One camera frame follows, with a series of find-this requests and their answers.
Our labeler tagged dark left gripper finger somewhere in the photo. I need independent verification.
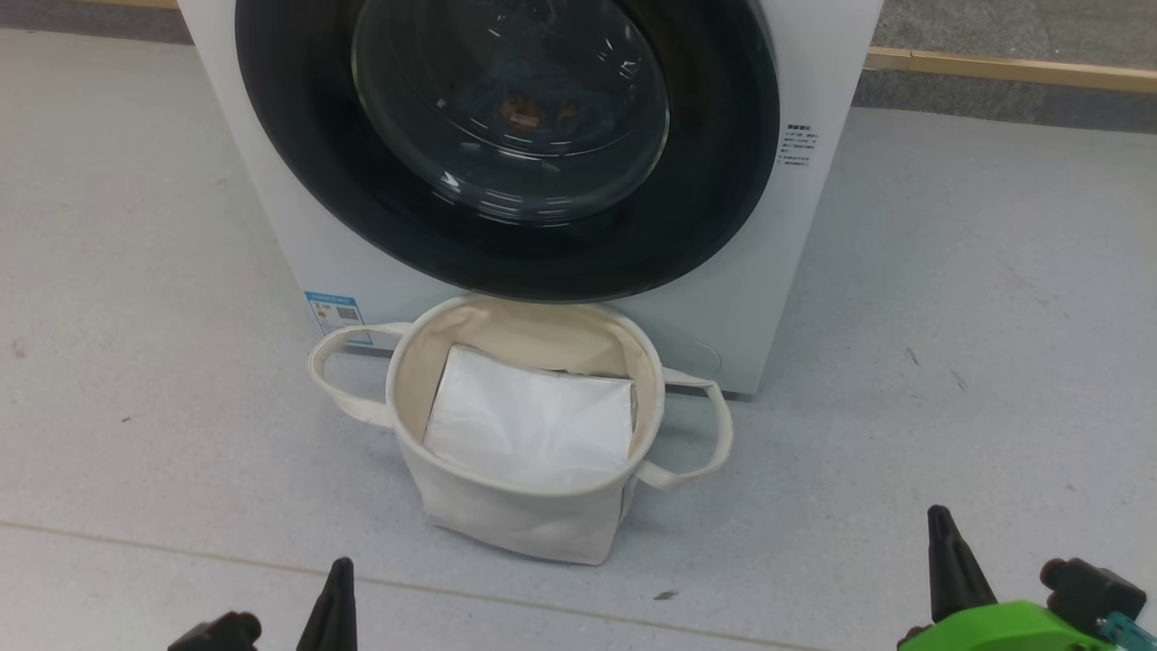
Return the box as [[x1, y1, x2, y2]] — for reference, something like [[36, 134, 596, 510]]
[[296, 557, 359, 651]]

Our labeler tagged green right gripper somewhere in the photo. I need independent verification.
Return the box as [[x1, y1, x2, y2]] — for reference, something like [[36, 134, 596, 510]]
[[897, 505, 1117, 651]]

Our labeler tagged blue denim garment orange trim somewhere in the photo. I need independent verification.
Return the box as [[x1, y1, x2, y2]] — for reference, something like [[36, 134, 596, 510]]
[[495, 90, 587, 137]]

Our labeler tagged white washing machine body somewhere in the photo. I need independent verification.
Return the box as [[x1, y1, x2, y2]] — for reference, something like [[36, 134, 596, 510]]
[[176, 0, 885, 399]]

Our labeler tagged cream canvas laundry basket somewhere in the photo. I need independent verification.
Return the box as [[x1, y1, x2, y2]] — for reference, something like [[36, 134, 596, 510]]
[[307, 297, 733, 566]]

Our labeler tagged white padding bag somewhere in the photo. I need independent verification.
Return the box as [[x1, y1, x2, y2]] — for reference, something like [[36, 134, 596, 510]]
[[422, 344, 638, 492]]

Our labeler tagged wooden skirting strip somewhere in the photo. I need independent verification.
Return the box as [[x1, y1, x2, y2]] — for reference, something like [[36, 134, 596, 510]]
[[77, 0, 1157, 96]]

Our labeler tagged teal plug right camera cable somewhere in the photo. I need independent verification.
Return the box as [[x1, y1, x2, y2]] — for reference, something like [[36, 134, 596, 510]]
[[1098, 612, 1157, 651]]

